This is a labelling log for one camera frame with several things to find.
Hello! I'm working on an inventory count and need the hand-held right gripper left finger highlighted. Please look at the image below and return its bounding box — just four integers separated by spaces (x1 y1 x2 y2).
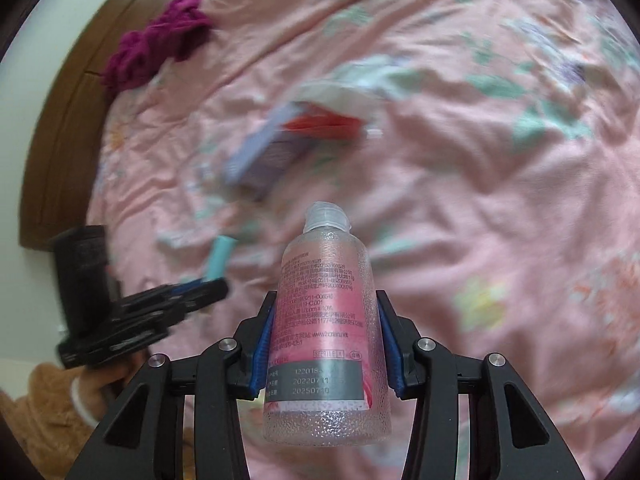
65 290 277 480

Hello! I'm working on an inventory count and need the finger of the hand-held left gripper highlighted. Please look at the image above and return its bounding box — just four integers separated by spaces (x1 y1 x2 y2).
165 280 208 297
172 279 231 313

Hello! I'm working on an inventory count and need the purple box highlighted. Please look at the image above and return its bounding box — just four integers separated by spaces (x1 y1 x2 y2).
222 101 321 201

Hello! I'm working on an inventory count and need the person's left hand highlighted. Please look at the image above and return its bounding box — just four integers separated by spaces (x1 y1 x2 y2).
87 355 146 413

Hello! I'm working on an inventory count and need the clear bottle with pink label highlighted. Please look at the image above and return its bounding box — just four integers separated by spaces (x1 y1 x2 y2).
262 201 393 447

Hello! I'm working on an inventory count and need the teal tube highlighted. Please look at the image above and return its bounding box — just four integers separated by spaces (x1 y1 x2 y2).
202 236 236 281

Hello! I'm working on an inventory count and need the pink floral quilt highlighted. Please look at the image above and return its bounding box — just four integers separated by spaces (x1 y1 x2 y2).
87 0 640 480

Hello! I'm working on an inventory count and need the wooden headboard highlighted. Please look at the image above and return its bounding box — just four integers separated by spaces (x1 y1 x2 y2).
20 0 216 251

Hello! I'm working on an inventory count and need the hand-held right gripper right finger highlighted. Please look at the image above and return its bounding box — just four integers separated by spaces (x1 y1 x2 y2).
376 290 586 480

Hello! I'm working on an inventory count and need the red and white packet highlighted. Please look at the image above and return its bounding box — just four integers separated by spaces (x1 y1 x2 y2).
280 85 381 141

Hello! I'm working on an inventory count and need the magenta cloth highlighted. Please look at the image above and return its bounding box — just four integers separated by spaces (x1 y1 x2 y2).
102 0 213 93

